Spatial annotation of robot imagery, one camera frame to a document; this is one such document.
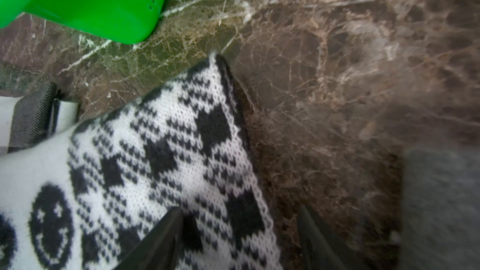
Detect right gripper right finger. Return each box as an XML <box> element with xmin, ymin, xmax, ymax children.
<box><xmin>297</xmin><ymin>204</ymin><xmax>369</xmax><ymax>270</ymax></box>

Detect black white checkered scarf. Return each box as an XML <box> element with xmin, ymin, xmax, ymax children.
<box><xmin>1</xmin><ymin>82</ymin><xmax>80</xmax><ymax>156</ymax></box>

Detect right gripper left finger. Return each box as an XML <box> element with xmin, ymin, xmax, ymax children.
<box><xmin>115</xmin><ymin>207</ymin><xmax>183</xmax><ymax>270</ymax></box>

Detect plain grey folded scarf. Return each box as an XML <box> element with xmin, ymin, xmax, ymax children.
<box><xmin>399</xmin><ymin>147</ymin><xmax>480</xmax><ymax>270</ymax></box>

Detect smiley houndstooth knit scarf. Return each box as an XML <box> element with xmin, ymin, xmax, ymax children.
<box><xmin>1</xmin><ymin>54</ymin><xmax>282</xmax><ymax>270</ymax></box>

